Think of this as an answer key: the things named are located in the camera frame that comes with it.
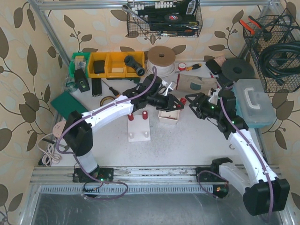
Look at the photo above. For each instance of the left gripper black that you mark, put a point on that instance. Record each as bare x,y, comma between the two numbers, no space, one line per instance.
168,102

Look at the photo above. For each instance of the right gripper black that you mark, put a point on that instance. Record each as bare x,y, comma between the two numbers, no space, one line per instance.
198,107

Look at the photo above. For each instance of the medium red spring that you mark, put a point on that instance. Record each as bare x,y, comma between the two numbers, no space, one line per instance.
183,100

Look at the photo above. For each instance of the white spring tray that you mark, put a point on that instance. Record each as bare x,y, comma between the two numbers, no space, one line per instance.
171,117

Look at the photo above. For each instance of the large red spring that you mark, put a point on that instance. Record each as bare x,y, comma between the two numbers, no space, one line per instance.
145,115

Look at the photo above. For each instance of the white peg fixture plate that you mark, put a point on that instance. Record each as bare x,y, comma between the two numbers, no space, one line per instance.
138,129

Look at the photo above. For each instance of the small red spring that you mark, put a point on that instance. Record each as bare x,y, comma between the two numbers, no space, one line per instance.
130,117

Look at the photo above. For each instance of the brown tape roll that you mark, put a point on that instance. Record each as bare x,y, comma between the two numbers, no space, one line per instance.
106,100

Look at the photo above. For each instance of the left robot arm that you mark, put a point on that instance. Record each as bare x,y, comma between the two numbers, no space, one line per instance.
79,127

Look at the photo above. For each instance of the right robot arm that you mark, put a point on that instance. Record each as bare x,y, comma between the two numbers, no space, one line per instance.
263,192

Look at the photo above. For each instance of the beige work glove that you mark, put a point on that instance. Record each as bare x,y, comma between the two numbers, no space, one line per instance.
192,84

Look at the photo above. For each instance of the red white tape roll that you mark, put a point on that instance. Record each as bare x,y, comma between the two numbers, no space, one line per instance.
181,66

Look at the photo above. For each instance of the yellow black screwdriver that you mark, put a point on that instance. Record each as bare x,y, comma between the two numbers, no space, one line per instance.
189,68

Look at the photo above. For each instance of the black sanding block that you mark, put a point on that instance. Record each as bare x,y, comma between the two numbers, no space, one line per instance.
213,66

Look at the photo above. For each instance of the black pipe fitting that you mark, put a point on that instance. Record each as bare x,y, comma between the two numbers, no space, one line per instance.
131,62

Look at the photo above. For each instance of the black disc spool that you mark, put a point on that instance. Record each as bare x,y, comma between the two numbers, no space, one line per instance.
234,69

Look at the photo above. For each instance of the teal clear toolbox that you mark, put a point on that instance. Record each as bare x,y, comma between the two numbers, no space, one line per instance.
253,104

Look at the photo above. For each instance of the black aluminium extrusion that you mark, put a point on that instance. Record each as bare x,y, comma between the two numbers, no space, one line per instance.
96,87

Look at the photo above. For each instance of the yellow storage bin row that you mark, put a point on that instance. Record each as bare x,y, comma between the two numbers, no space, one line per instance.
114,65

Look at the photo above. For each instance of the black green meter device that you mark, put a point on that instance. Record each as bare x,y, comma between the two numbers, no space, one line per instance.
81,80

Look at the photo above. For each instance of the green storage bin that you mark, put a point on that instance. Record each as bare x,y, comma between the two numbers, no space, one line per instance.
79,60

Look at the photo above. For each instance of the silver wrench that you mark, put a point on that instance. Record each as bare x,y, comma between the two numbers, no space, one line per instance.
127,9

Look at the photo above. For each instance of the glass jar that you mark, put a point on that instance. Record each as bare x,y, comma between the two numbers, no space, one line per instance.
70,85

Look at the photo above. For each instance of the green notebook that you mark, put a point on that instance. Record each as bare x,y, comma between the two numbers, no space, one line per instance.
65,104

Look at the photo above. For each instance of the pink sanding disc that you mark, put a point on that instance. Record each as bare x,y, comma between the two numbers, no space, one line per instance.
58,128

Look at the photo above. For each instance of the white cable spool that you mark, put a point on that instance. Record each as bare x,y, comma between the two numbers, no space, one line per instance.
163,58

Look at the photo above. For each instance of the yellow handled screwdriver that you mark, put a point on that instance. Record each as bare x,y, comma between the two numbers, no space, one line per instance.
114,91

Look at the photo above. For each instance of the top wire basket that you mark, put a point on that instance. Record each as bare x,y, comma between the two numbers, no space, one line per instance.
166,18

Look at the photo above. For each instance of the wire basket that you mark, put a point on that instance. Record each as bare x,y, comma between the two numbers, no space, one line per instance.
166,18
276,52

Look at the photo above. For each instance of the orange handled pliers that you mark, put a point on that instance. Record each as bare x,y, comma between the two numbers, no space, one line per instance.
247,26

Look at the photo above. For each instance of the right wire basket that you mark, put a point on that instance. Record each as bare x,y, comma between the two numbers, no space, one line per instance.
276,52

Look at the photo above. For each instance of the aluminium front rail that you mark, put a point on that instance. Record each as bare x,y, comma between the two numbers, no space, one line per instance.
126,179

